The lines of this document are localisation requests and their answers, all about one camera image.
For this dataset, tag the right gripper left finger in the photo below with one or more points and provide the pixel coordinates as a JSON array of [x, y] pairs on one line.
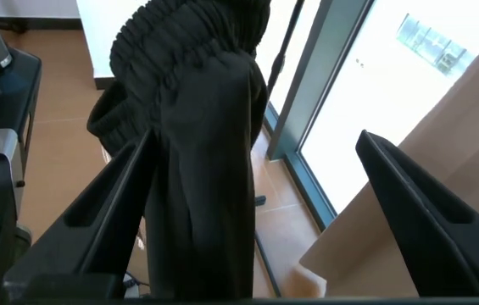
[[52, 254]]

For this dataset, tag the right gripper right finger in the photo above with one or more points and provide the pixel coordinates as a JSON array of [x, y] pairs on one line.
[[455, 262]]

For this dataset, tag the black shorts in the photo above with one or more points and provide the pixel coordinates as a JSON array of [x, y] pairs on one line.
[[205, 148]]

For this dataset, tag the black clothes rack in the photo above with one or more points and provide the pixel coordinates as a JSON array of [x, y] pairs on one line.
[[283, 51]]

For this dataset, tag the beige curtain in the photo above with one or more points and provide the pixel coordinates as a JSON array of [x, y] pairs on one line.
[[468, 140]]

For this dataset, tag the window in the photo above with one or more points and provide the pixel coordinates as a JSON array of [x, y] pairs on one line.
[[307, 84]]

